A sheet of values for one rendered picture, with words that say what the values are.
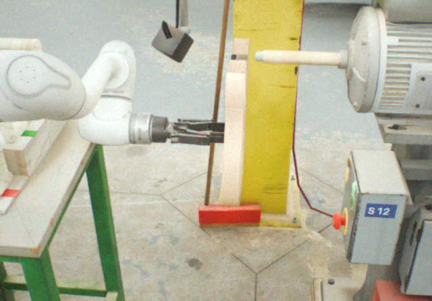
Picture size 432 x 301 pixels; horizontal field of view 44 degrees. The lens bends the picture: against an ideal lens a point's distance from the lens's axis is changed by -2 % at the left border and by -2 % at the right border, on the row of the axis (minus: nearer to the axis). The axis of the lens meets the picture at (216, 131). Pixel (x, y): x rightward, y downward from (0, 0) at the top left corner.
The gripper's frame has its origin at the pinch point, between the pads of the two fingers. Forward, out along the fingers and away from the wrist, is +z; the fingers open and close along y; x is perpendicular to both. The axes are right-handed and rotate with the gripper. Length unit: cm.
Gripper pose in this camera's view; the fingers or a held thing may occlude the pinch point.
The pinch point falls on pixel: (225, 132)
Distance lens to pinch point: 150.8
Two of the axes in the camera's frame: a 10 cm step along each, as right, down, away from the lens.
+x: 0.2, -9.3, -3.8
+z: 10.0, 0.5, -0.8
